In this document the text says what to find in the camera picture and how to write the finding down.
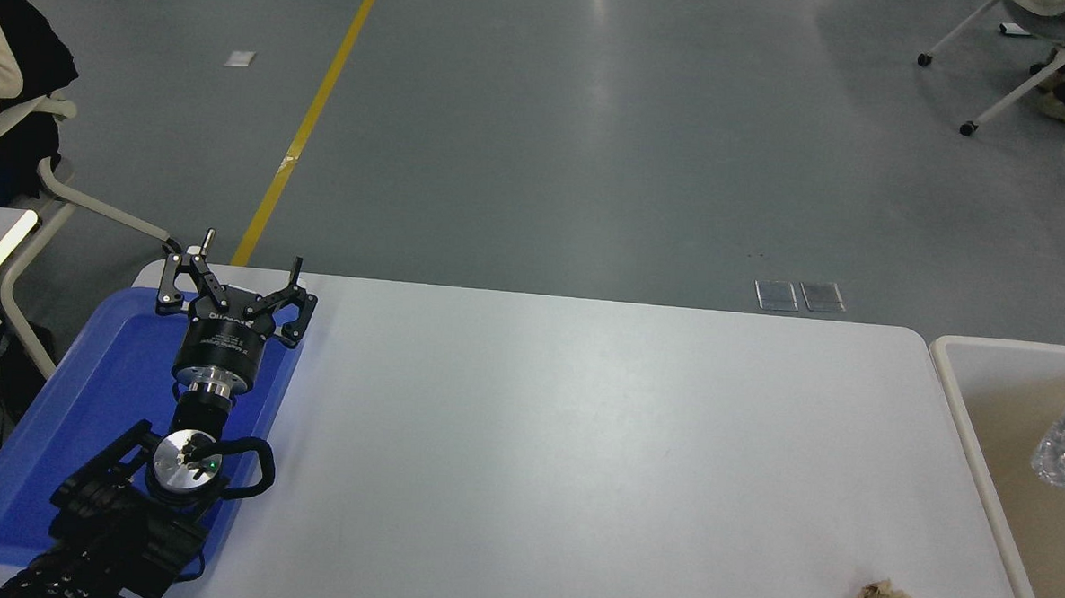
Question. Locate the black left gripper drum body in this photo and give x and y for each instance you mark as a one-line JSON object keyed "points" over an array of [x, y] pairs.
{"points": [[222, 344]]}

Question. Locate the white wheeled chair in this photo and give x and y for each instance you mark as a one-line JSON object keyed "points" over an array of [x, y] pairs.
{"points": [[1018, 91]]}

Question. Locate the clear rectangular floor plate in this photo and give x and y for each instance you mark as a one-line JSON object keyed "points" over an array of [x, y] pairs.
{"points": [[822, 296], [775, 295]]}

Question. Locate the white-framed chair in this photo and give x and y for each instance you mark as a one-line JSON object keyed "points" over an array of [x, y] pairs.
{"points": [[78, 198]]}

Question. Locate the blue plastic tray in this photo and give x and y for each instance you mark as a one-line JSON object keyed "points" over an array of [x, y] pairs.
{"points": [[88, 387]]}

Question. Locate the large pale bin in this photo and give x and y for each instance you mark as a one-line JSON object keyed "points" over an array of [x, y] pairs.
{"points": [[1003, 427]]}

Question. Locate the small white floor tag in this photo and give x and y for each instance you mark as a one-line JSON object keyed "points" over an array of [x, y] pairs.
{"points": [[239, 58]]}

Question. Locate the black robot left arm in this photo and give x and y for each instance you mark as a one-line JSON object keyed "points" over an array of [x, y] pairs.
{"points": [[100, 532]]}

